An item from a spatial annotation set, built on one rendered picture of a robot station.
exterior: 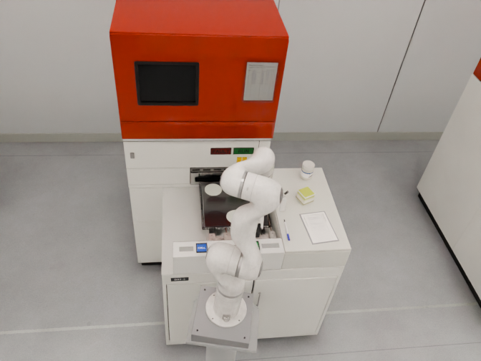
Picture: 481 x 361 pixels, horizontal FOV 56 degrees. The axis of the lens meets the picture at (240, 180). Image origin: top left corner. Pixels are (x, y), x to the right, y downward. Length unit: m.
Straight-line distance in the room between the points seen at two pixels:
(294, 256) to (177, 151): 0.86
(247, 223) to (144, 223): 1.42
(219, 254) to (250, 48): 0.96
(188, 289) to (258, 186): 1.04
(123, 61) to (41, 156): 2.34
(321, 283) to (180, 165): 1.03
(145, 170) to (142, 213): 0.37
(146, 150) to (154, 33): 0.71
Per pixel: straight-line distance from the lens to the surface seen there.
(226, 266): 1.81
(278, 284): 2.49
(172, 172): 2.64
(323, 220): 2.45
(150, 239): 3.09
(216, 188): 2.61
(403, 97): 4.62
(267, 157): 1.64
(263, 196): 1.54
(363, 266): 3.60
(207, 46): 2.14
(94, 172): 4.12
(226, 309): 2.04
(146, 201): 2.82
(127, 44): 2.14
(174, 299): 2.51
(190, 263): 2.25
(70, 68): 4.05
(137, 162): 2.60
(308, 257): 2.34
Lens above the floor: 2.72
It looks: 43 degrees down
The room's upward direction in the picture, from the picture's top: 6 degrees clockwise
